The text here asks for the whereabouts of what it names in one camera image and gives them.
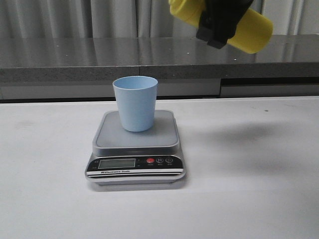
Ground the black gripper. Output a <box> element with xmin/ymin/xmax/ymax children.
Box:
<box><xmin>196</xmin><ymin>0</ymin><xmax>252</xmax><ymax>49</ymax></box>

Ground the yellow squeeze bottle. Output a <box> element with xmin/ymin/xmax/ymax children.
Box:
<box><xmin>168</xmin><ymin>0</ymin><xmax>273</xmax><ymax>54</ymax></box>

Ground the light blue plastic cup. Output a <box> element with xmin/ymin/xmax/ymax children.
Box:
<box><xmin>113</xmin><ymin>76</ymin><xmax>158</xmax><ymax>132</ymax></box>

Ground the grey digital kitchen scale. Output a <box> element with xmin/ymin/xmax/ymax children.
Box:
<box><xmin>85</xmin><ymin>110</ymin><xmax>186</xmax><ymax>186</ymax></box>

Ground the grey stone counter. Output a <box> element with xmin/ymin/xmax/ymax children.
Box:
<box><xmin>0</xmin><ymin>35</ymin><xmax>319</xmax><ymax>103</ymax></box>

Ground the grey curtain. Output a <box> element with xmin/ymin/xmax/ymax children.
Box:
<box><xmin>0</xmin><ymin>0</ymin><xmax>319</xmax><ymax>38</ymax></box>

